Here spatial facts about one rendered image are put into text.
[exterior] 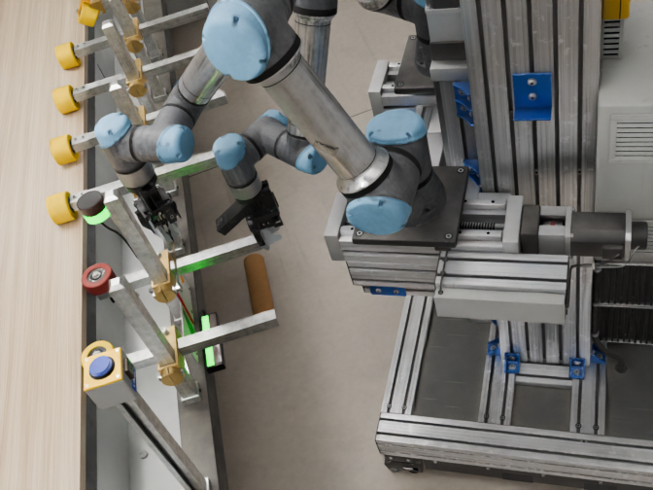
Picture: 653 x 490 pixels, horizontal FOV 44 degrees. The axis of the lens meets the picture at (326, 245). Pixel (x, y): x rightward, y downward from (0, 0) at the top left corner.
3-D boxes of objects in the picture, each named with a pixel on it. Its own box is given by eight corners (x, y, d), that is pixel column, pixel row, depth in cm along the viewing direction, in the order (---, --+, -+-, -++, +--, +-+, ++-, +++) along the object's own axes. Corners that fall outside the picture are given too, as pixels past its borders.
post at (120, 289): (202, 393, 198) (122, 272, 163) (203, 404, 196) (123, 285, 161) (189, 397, 198) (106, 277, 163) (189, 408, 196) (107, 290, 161)
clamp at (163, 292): (174, 261, 210) (167, 248, 206) (178, 299, 200) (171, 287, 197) (154, 267, 210) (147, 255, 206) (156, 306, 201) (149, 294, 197)
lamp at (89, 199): (139, 249, 195) (101, 187, 180) (140, 265, 192) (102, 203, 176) (117, 256, 196) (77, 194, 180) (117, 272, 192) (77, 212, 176)
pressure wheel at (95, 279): (128, 285, 211) (110, 257, 203) (129, 307, 206) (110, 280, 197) (99, 294, 211) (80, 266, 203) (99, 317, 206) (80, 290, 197)
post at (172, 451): (211, 480, 179) (129, 374, 146) (213, 501, 176) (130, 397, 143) (191, 486, 179) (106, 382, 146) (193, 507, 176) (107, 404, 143)
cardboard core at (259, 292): (260, 251, 308) (272, 310, 288) (266, 263, 314) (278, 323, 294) (240, 257, 308) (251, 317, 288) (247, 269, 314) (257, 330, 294)
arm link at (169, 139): (193, 105, 161) (146, 105, 165) (171, 143, 154) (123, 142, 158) (206, 134, 166) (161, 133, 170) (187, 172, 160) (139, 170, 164)
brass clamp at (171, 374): (184, 335, 193) (177, 324, 189) (189, 381, 184) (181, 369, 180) (159, 343, 193) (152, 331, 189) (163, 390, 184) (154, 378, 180)
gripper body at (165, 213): (154, 236, 176) (131, 198, 168) (139, 217, 182) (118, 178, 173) (184, 219, 178) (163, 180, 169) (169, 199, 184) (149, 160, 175)
